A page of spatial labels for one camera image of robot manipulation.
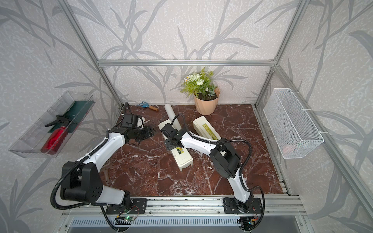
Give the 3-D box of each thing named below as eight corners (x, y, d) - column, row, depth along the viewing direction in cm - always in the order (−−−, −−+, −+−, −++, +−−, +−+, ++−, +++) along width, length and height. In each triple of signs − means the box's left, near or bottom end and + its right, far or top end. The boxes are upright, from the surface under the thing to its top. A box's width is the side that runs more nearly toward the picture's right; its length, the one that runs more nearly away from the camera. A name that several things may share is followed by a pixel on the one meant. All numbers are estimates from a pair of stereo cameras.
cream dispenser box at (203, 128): (206, 148, 97) (207, 141, 90) (192, 128, 108) (192, 120, 101) (217, 142, 101) (219, 135, 93) (203, 123, 111) (203, 115, 104)
